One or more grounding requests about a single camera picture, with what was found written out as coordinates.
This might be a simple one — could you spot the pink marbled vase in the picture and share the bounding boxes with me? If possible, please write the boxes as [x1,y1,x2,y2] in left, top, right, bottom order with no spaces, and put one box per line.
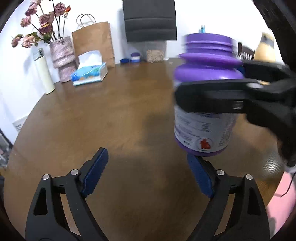
[50,36,77,82]

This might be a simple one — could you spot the brown paper bag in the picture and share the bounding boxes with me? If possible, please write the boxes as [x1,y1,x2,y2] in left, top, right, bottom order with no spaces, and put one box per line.
[72,14,115,68]

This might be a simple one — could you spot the cream thermos bottle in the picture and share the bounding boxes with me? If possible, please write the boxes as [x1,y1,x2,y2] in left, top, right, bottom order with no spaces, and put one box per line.
[33,48,55,94]

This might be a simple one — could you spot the yellow thermos jug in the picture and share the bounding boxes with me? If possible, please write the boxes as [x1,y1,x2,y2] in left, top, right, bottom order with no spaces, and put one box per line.
[253,32,276,63]

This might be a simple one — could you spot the purple supplement bottle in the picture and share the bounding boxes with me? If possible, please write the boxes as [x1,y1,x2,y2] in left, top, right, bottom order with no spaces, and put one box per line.
[174,33,243,157]

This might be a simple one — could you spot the clear jar with grains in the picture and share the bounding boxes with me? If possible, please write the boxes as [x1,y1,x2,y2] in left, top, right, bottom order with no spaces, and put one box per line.
[145,41,167,63]

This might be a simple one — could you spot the blue tissue box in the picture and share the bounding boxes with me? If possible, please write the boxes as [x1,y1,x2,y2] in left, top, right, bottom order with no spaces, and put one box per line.
[71,50,108,86]

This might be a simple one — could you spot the blue bottle cap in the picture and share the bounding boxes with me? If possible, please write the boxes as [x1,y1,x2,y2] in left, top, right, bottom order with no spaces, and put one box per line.
[120,58,130,64]

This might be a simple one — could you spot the small purple-lid jar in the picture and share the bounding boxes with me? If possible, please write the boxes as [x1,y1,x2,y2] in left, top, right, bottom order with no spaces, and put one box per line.
[130,52,141,63]

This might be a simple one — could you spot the dried pink flowers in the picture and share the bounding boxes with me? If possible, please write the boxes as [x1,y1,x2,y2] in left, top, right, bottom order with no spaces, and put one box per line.
[11,1,71,48]

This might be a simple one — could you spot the black paper bag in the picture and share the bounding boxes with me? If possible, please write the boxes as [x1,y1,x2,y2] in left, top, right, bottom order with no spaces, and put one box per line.
[122,0,177,42]

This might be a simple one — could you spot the pink cloth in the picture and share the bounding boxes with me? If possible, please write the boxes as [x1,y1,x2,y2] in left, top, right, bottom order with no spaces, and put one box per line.
[266,172,295,237]

